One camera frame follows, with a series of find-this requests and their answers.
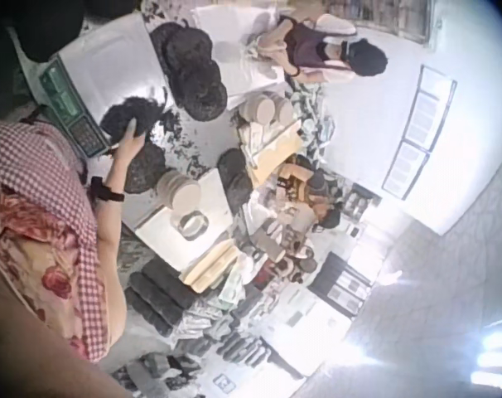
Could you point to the person's right hand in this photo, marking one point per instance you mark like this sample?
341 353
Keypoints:
122 159

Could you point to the person's right fingers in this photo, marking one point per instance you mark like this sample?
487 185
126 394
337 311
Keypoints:
131 134

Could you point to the dark tea clump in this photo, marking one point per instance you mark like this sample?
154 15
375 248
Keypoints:
131 113

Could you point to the scattered loose tea leaves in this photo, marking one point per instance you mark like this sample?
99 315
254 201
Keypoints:
180 132

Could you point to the black wrist band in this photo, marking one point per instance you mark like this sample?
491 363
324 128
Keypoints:
108 191

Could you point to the green electronic scale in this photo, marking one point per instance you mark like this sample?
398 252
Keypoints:
93 79

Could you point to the white board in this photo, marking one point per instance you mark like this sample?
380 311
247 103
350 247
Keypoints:
160 232

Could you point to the white cloth sheet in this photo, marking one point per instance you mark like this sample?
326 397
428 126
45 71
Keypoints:
230 45

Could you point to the stack of wooden boards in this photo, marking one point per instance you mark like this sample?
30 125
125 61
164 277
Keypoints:
276 151
209 265

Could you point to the stack of dark tea bricks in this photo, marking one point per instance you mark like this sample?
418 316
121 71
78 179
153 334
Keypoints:
160 292

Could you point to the heap of tools and packets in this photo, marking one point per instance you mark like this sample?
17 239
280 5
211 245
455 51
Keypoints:
296 224

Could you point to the row of dark packets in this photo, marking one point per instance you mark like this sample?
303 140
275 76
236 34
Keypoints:
242 344

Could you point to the black framed cabinet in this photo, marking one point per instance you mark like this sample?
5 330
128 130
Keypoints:
342 284

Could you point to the window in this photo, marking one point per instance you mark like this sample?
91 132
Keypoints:
383 16

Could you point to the framed wall notices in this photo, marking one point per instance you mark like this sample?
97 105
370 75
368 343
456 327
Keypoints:
421 128

